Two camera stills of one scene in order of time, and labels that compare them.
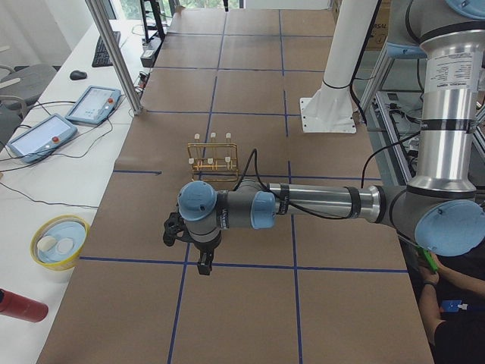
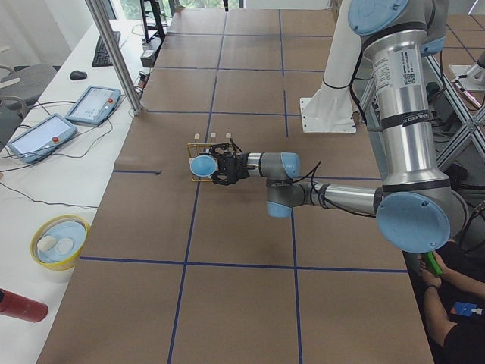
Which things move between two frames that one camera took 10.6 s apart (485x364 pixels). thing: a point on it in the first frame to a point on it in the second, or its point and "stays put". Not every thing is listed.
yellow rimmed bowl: [59, 241] stays put
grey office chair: [19, 88] stays put
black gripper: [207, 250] to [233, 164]
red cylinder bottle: [17, 305] stays put
